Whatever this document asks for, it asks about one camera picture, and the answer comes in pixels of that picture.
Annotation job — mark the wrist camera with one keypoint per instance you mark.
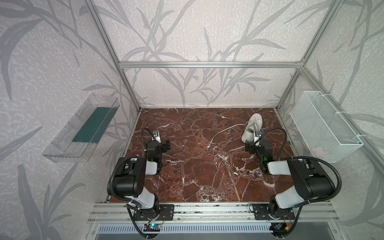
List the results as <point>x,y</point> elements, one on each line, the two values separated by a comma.
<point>257,136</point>
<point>156,136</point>

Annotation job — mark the clear plastic wall bin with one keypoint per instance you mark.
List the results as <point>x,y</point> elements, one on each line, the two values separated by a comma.
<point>79,138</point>

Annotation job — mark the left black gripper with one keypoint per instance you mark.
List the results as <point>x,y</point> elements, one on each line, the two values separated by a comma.
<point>162,144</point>

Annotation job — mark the white wire mesh basket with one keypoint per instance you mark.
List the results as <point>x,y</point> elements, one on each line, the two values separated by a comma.
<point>322,125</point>

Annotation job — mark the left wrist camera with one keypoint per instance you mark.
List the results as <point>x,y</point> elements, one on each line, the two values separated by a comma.
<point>156,136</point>

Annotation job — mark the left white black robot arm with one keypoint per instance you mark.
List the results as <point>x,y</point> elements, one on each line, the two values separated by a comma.
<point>127,182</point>

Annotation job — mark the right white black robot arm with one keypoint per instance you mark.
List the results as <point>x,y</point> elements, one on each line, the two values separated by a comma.
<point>315,180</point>

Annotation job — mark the pink object in basket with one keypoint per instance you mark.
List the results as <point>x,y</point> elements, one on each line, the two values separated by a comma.
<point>318,152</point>

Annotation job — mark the left electronics board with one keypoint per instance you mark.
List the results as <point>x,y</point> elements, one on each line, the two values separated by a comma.
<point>152,227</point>

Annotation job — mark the black mounting plate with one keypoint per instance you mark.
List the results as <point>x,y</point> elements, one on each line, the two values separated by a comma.
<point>271,212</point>
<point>162,212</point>

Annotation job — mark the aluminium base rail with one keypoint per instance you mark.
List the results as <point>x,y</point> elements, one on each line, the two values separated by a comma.
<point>204,212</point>

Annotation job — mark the aluminium frame crossbar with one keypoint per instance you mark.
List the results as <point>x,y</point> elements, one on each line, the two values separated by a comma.
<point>162,65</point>

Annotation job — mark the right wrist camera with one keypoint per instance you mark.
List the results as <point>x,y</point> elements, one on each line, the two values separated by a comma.
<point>257,136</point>

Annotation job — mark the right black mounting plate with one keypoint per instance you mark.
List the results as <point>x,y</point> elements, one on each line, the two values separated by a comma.
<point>271,212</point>

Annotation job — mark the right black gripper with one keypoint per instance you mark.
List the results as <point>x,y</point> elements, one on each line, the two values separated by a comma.
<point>253,146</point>

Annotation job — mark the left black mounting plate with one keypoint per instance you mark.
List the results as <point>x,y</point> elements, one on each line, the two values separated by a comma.
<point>162,212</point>

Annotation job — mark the white sneaker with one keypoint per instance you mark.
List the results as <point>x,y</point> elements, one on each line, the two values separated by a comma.
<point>254,125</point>

